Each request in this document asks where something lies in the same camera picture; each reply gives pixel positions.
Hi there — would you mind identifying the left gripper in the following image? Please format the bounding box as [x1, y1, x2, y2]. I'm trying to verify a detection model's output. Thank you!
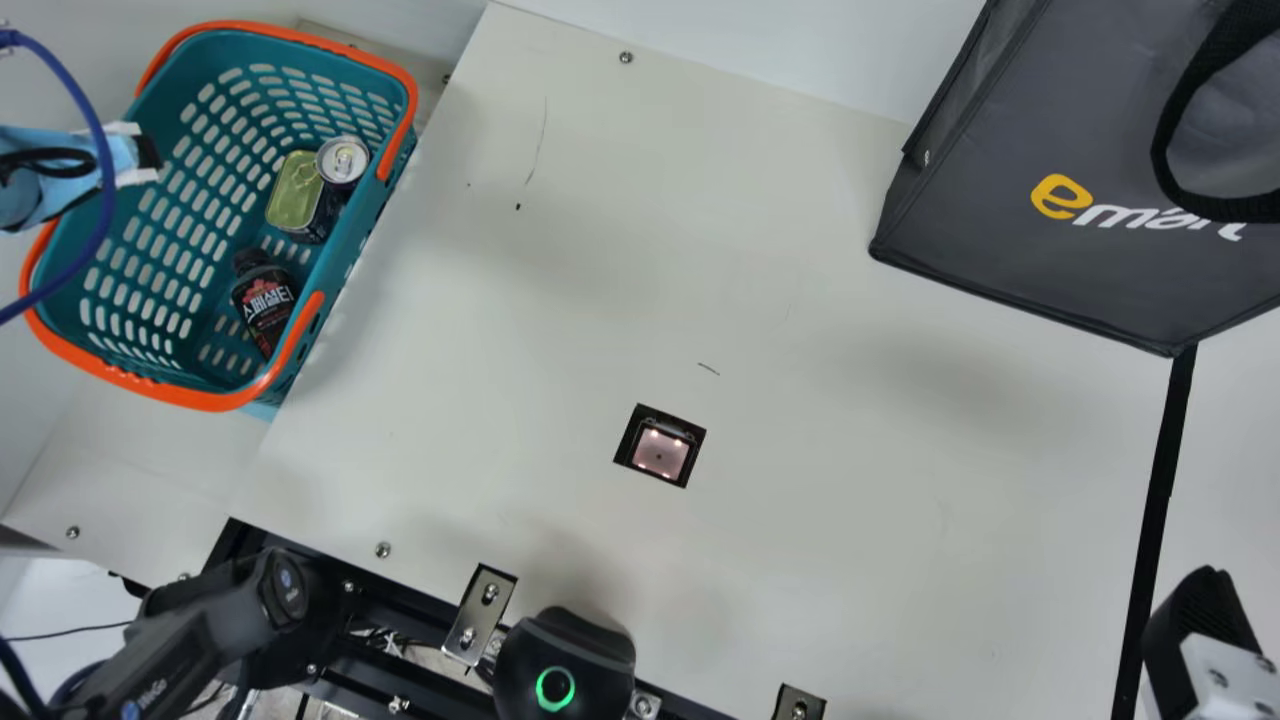
[0, 120, 163, 233]

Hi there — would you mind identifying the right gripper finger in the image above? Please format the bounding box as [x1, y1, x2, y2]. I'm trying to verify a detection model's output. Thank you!
[1140, 565, 1280, 720]

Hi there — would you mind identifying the teal shopping basket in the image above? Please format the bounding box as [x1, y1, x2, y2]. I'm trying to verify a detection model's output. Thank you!
[18, 20, 421, 413]

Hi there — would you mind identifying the dark coffee bottle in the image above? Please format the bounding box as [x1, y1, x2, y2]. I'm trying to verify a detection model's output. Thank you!
[230, 247, 301, 361]

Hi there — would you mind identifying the black strip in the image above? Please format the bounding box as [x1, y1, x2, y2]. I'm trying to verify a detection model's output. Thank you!
[1110, 343, 1199, 720]

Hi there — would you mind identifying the rectangular tin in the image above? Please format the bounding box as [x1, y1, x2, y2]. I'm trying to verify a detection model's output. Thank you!
[265, 150, 346, 244]

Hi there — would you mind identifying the silver top can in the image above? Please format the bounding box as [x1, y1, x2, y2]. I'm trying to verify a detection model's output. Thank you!
[315, 135, 371, 191]

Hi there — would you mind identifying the small square scanner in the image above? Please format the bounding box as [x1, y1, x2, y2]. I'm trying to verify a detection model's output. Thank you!
[613, 403, 707, 489]

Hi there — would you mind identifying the black device with green light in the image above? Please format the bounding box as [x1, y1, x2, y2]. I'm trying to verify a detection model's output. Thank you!
[493, 605, 637, 716]

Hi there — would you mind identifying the blue cable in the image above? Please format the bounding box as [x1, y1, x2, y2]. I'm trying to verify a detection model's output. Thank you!
[0, 28, 119, 326]

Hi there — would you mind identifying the dark grey bag with straps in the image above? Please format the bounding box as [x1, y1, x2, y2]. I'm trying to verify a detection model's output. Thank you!
[868, 0, 1280, 358]

